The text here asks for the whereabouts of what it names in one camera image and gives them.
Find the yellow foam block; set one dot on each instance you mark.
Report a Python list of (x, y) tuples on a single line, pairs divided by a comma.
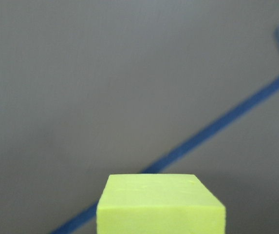
[(158, 204)]

